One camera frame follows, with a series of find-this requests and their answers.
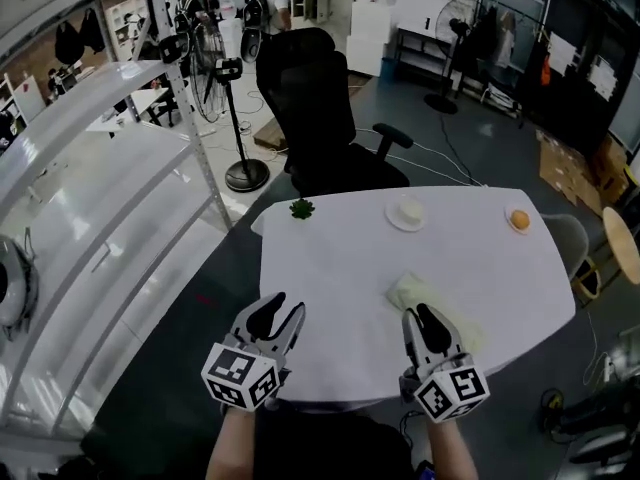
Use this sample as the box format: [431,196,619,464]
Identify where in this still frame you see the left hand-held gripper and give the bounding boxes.
[201,291,307,413]

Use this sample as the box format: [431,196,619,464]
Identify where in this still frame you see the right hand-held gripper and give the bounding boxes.
[398,303,491,425]

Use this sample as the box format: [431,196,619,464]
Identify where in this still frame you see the light green cloth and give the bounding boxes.
[384,271,489,355]

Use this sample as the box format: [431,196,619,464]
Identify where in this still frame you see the person's left forearm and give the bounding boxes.
[204,406,259,480]

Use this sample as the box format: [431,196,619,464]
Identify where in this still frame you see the person's right forearm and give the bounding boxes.
[424,416,480,480]

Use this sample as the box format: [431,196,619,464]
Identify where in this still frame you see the small green potted plant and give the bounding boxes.
[288,197,317,222]

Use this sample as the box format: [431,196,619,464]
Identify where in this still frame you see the person's black clothing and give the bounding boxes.
[252,407,417,480]

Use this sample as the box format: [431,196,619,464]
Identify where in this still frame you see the white cup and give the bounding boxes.
[397,194,425,225]

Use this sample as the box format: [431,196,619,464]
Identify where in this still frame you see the grey shell chair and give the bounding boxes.
[539,213,592,282]

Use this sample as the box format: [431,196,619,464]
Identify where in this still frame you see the black white rolling chair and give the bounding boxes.
[541,375,640,465]

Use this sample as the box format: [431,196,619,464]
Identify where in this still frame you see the black mesh office chair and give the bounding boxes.
[255,26,415,197]

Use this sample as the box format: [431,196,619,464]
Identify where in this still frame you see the round wooden table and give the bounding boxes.
[601,206,640,286]

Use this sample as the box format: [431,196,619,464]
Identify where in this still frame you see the white metal shelving rack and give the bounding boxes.
[0,0,234,440]

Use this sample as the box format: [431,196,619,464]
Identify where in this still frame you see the grey white oval device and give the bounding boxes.
[0,234,41,342]

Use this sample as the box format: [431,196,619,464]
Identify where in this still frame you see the black standing fan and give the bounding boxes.
[423,0,482,116]
[188,22,228,125]

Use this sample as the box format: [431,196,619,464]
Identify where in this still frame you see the black clothes rack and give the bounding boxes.
[467,0,552,120]

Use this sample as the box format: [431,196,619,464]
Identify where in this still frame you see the black metal bench rack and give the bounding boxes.
[394,25,462,90]

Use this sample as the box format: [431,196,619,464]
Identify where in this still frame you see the white locker cabinet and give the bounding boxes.
[292,0,397,77]

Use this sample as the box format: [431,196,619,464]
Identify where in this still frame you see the white bookshelf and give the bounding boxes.
[0,71,47,130]

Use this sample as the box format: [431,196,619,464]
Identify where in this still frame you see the black hanging jackets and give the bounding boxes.
[53,7,107,66]

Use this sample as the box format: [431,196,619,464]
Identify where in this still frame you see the black floor stand with camera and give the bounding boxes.
[214,57,272,193]

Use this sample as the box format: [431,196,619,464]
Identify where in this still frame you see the white power cable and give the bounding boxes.
[355,127,489,188]

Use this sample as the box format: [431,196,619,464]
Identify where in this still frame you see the black box on shelf post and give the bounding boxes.
[158,34,191,65]

